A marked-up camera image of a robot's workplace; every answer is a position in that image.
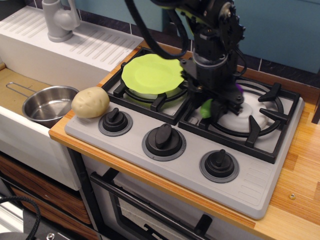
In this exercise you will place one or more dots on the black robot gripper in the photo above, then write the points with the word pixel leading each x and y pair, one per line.
pixel 206 76

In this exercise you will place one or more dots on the purple toy eggplant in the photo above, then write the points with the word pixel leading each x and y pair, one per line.
pixel 221 100

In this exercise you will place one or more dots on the beige toy potato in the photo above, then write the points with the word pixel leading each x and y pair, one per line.
pixel 91 102

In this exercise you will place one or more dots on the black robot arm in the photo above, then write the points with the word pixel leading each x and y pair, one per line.
pixel 214 24

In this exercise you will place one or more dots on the light green plastic plate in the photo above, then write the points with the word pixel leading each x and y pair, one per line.
pixel 152 74

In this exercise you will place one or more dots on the small steel pot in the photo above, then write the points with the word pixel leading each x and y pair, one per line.
pixel 47 106

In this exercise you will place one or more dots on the white sink unit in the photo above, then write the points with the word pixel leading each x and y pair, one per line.
pixel 81 62

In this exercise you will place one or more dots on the black left burner grate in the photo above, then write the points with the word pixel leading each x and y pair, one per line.
pixel 170 107

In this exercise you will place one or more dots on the black burner grate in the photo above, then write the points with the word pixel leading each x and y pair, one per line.
pixel 170 107
pixel 259 130

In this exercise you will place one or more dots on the black right burner grate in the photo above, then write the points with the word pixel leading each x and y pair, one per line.
pixel 259 130

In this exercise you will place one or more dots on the black middle stove knob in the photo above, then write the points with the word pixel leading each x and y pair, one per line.
pixel 164 143

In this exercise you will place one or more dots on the black stove knob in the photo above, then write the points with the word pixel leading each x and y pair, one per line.
pixel 115 123
pixel 219 166
pixel 164 143

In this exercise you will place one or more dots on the grey toy stove top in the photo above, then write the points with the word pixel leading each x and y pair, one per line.
pixel 249 193

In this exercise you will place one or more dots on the black right stove knob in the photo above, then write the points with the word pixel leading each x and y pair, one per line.
pixel 219 166

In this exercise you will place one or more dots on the black left stove knob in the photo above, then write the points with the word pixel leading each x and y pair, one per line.
pixel 115 123

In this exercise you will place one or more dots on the toy oven door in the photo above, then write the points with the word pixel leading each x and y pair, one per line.
pixel 147 222

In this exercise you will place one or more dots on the grey toy faucet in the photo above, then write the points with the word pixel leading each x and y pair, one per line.
pixel 60 22

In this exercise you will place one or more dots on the wooden drawer front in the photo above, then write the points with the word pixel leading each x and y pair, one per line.
pixel 49 190

